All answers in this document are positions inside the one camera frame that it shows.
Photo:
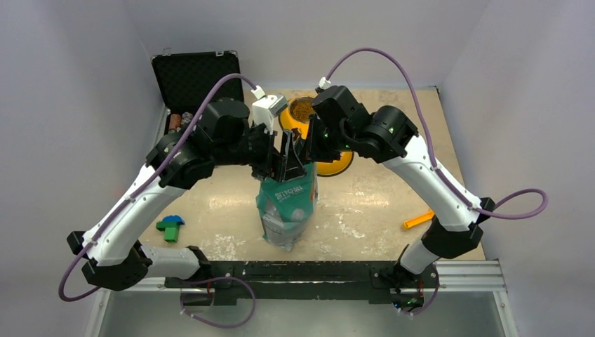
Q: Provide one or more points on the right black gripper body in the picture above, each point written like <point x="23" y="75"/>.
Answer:
<point x="323" y="144"/>

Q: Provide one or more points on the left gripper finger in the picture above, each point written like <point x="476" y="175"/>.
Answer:
<point x="291" y="161"/>
<point x="273" y="167"/>

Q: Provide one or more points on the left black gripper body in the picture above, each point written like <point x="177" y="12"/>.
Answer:
<point x="259" y="145"/>

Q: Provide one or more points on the green dog food bag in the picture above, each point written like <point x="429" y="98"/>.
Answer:
<point x="285" y="208"/>

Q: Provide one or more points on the yellow plastic scoop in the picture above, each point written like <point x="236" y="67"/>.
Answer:
<point x="413" y="222"/>

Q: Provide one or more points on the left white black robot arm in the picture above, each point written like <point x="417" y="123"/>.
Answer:
<point x="225" y="133"/>

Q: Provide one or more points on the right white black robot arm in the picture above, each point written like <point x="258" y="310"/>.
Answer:
<point x="390" y="138"/>

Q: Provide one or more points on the yellow double pet bowl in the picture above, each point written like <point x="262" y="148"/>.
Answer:
<point x="296" y="116"/>

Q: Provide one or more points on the green blue toy blocks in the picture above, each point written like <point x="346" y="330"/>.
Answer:
<point x="170" y="226"/>

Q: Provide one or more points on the black poker chip case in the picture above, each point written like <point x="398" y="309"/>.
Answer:
<point x="184" y="79"/>

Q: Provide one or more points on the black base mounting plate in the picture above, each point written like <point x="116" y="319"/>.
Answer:
<point x="374" y="281"/>

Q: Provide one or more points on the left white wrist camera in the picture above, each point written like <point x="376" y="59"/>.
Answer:
<point x="267" y="108"/>

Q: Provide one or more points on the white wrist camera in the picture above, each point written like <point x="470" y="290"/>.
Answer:
<point x="267" y="108"/>
<point x="323" y="85"/>

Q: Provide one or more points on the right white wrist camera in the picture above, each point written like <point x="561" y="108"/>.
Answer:
<point x="323" y="85"/>

